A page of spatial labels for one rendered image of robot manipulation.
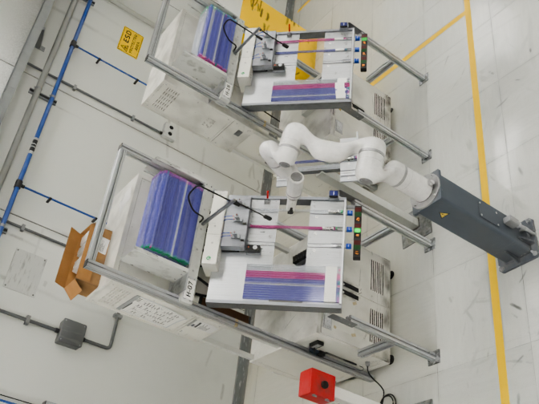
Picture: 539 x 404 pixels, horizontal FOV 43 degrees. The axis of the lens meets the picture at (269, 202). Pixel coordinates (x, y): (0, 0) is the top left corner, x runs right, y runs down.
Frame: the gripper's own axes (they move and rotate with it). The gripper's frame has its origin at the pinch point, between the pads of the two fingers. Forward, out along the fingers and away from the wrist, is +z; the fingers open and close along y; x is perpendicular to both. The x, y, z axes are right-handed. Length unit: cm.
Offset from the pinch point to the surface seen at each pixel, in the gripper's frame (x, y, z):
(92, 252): -95, 57, -24
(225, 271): -31, 40, 7
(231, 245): -30.0, 27.8, 0.7
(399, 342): 66, 63, 19
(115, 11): -172, -261, 101
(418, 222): 84, -32, 43
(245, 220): -24.7, 10.7, -0.2
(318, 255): 17.2, 28.2, -1.6
